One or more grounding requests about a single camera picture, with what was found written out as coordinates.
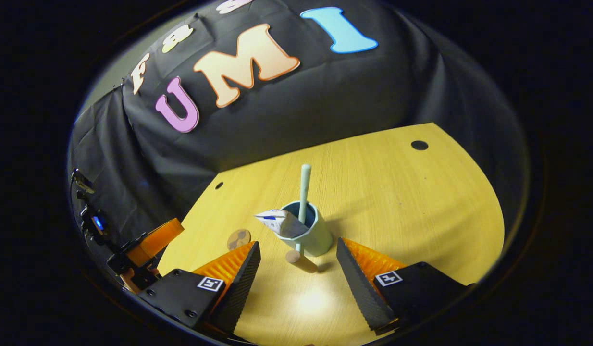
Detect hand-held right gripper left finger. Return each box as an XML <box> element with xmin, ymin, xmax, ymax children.
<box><xmin>139</xmin><ymin>241</ymin><xmax>261</xmax><ymax>335</ymax></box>

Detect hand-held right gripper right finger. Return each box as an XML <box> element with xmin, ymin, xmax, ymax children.
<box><xmin>336</xmin><ymin>237</ymin><xmax>470</xmax><ymax>335</ymax></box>

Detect round brown coaster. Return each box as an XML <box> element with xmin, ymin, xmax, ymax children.
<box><xmin>227</xmin><ymin>229</ymin><xmax>252</xmax><ymax>251</ymax></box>

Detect pale green cup wooden handle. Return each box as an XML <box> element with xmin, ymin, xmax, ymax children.
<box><xmin>276</xmin><ymin>200</ymin><xmax>334</xmax><ymax>273</ymax></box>

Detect white toothpaste tube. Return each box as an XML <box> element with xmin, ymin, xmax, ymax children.
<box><xmin>254</xmin><ymin>209</ymin><xmax>309</xmax><ymax>239</ymax></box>

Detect pale green toothbrush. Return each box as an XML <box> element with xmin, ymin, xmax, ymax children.
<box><xmin>296</xmin><ymin>164</ymin><xmax>312</xmax><ymax>225</ymax></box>

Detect wooden desktop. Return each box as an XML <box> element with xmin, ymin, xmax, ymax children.
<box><xmin>157</xmin><ymin>123</ymin><xmax>505</xmax><ymax>346</ymax></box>

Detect black backdrop cloth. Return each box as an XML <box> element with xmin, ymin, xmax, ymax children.
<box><xmin>68</xmin><ymin>0</ymin><xmax>530</xmax><ymax>270</ymax></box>

